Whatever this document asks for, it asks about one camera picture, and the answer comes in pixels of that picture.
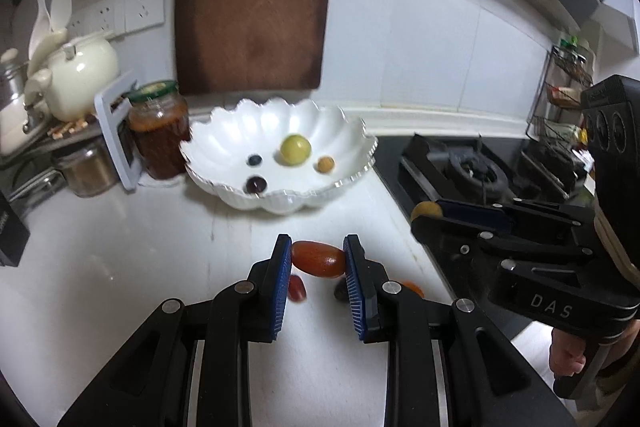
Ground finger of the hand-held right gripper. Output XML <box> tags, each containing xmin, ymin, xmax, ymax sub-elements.
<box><xmin>436</xmin><ymin>199</ymin><xmax>599</xmax><ymax>240</ymax></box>
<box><xmin>410</xmin><ymin>213</ymin><xmax>601</xmax><ymax>279</ymax></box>

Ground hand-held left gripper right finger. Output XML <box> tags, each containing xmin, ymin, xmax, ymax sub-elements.
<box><xmin>343</xmin><ymin>234</ymin><xmax>576</xmax><ymax>427</ymax></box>

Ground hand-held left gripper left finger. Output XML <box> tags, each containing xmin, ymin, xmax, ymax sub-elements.
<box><xmin>57</xmin><ymin>233</ymin><xmax>293</xmax><ymax>427</ymax></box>

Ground red cherry tomato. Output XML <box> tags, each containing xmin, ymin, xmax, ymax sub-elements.
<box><xmin>291</xmin><ymin>241</ymin><xmax>347</xmax><ymax>278</ymax></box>
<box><xmin>287</xmin><ymin>274</ymin><xmax>309</xmax><ymax>305</ymax></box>

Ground white scalloped bowl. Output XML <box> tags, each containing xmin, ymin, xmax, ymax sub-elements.
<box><xmin>179</xmin><ymin>99</ymin><xmax>379</xmax><ymax>213</ymax></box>

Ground green plum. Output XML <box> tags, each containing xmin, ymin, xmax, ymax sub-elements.
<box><xmin>279</xmin><ymin>134</ymin><xmax>312</xmax><ymax>166</ymax></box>

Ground person's right hand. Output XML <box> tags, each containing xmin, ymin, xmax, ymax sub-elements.
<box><xmin>548</xmin><ymin>326</ymin><xmax>589</xmax><ymax>378</ymax></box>

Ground black burner grate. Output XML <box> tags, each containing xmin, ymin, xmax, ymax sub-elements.
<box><xmin>400</xmin><ymin>134</ymin><xmax>507</xmax><ymax>208</ymax></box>
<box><xmin>519</xmin><ymin>138</ymin><xmax>587</xmax><ymax>201</ymax></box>

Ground black glass gas stove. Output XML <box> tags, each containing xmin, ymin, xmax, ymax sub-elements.
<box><xmin>374</xmin><ymin>133</ymin><xmax>598</xmax><ymax>339</ymax></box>

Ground white upper cabinet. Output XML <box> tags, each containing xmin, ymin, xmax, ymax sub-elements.
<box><xmin>582</xmin><ymin>0</ymin><xmax>640</xmax><ymax>58</ymax></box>

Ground red sauce glass jar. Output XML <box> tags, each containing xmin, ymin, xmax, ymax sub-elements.
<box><xmin>127</xmin><ymin>80</ymin><xmax>192</xmax><ymax>182</ymax></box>

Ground white plastic stand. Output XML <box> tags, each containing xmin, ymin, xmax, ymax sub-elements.
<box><xmin>94</xmin><ymin>68</ymin><xmax>144</xmax><ymax>192</ymax></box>

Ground glass jar with brown contents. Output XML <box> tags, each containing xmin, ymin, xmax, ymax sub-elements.
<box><xmin>52</xmin><ymin>143</ymin><xmax>119</xmax><ymax>199</ymax></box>

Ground wooden trivet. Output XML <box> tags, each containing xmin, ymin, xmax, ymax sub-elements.
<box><xmin>46</xmin><ymin>117</ymin><xmax>97</xmax><ymax>138</ymax></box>

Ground steel pot lid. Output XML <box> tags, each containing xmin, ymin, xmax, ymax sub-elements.
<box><xmin>9</xmin><ymin>171</ymin><xmax>57</xmax><ymax>204</ymax></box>

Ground black dish shelf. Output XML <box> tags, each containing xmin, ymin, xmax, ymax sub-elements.
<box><xmin>0</xmin><ymin>116</ymin><xmax>107</xmax><ymax>205</ymax></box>

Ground black knife block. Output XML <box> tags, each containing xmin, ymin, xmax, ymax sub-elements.
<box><xmin>0</xmin><ymin>191</ymin><xmax>31</xmax><ymax>269</ymax></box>

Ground wooden cutting board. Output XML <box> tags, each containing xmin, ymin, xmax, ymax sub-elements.
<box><xmin>174</xmin><ymin>0</ymin><xmax>339</xmax><ymax>96</ymax></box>

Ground cream ceramic pot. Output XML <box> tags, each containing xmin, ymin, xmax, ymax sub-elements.
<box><xmin>24</xmin><ymin>33</ymin><xmax>121</xmax><ymax>123</ymax></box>

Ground steel pot with white knob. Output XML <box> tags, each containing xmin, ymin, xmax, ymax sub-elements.
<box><xmin>0</xmin><ymin>48</ymin><xmax>32</xmax><ymax>156</ymax></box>

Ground black wire spice rack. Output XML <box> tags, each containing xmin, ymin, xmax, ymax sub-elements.
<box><xmin>525</xmin><ymin>44</ymin><xmax>597</xmax><ymax>144</ymax></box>

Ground white wall socket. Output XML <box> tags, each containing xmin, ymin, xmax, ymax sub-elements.
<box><xmin>66</xmin><ymin>1</ymin><xmax>116</xmax><ymax>36</ymax></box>
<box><xmin>122</xmin><ymin>0</ymin><xmax>166</xmax><ymax>33</ymax></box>

